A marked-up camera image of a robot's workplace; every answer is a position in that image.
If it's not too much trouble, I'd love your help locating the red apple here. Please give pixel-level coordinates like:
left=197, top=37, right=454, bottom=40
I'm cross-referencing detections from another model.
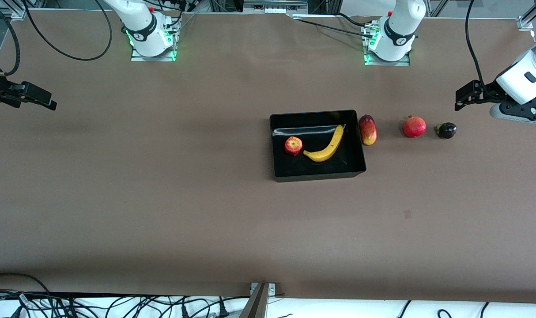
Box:
left=284, top=136, right=303, bottom=156

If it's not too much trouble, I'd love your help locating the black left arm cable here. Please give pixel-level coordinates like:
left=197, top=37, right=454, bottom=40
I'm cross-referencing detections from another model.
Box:
left=465, top=0, right=487, bottom=87

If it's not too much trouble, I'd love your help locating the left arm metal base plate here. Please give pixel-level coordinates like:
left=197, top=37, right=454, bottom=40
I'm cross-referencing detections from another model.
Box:
left=363, top=24, right=411, bottom=67

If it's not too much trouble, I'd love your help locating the black plastic box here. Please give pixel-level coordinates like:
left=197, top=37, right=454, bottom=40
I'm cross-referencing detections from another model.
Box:
left=269, top=110, right=367, bottom=183

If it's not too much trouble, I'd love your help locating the yellow banana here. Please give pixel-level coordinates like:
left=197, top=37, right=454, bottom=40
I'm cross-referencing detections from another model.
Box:
left=303, top=124, right=344, bottom=163

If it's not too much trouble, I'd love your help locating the brown table mat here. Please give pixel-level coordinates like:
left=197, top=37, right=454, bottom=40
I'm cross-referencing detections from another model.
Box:
left=0, top=10, right=536, bottom=305

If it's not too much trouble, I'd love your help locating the dark purple mangosteen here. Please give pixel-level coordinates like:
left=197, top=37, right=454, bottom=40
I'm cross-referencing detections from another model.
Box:
left=435, top=122, right=457, bottom=140

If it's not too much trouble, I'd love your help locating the straight black base cable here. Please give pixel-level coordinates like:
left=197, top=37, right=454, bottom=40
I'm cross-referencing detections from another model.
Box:
left=292, top=18, right=378, bottom=40

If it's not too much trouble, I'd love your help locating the white power strip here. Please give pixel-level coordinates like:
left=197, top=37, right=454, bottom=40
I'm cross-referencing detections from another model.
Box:
left=243, top=0, right=308, bottom=15

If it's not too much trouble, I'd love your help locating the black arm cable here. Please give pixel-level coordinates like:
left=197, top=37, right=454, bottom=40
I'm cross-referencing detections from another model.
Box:
left=0, top=0, right=113, bottom=76
left=465, top=0, right=487, bottom=87

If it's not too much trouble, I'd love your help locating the aluminium frame corner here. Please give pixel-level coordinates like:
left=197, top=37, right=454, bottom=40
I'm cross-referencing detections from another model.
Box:
left=517, top=4, right=536, bottom=31
left=0, top=0, right=28, bottom=19

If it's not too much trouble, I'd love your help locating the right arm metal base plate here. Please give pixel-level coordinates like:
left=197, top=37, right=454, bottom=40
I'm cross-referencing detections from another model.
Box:
left=130, top=18, right=177, bottom=62

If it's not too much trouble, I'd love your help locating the red yellow mango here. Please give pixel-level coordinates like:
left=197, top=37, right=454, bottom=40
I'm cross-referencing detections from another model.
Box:
left=359, top=114, right=378, bottom=146

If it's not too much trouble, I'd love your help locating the black left camera bracket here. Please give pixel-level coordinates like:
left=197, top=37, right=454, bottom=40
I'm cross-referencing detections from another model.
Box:
left=499, top=92, right=536, bottom=121

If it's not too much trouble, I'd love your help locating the curved black base cable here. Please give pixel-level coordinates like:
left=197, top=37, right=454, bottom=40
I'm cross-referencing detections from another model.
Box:
left=333, top=12, right=371, bottom=29

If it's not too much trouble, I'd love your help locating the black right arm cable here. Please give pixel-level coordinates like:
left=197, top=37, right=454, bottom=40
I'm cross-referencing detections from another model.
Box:
left=0, top=0, right=113, bottom=76

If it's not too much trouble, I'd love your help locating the dark metal pole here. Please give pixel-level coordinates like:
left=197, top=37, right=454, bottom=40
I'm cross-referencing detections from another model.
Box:
left=238, top=283, right=271, bottom=318

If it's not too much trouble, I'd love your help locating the long arched black cable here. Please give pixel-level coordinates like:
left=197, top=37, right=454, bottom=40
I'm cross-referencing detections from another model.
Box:
left=0, top=273, right=51, bottom=295

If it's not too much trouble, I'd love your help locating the red pomegranate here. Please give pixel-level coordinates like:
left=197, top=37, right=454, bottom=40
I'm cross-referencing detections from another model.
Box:
left=403, top=115, right=427, bottom=138

